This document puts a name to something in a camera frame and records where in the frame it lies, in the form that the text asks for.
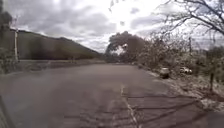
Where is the large dark tree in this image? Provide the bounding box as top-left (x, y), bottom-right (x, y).
top-left (105, 30), bottom-right (148, 64)

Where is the grey asphalt road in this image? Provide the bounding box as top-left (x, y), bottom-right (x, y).
top-left (0, 63), bottom-right (224, 128)

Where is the dark vehicle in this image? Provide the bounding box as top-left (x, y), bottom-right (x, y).
top-left (159, 67), bottom-right (171, 80)

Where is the row of bare bushes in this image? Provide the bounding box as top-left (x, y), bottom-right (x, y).
top-left (136, 34), bottom-right (224, 83)

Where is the dark wooded hill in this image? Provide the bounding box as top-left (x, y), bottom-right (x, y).
top-left (0, 27), bottom-right (101, 62)

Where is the white car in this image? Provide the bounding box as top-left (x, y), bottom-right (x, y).
top-left (179, 66), bottom-right (194, 75)

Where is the dry grass verge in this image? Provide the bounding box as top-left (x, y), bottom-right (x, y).
top-left (143, 68), bottom-right (224, 113)

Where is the pale utility pole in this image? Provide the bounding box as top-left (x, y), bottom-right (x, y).
top-left (12, 15), bottom-right (20, 63)

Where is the bare branched tree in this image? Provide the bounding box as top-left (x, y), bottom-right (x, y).
top-left (159, 0), bottom-right (224, 38)

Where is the dark leafy tree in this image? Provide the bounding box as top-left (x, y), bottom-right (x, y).
top-left (0, 0), bottom-right (13, 51)

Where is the low roadside wall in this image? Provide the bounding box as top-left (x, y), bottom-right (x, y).
top-left (0, 58), bottom-right (107, 73)

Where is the dark short post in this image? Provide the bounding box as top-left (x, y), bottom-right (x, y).
top-left (209, 72), bottom-right (215, 93)

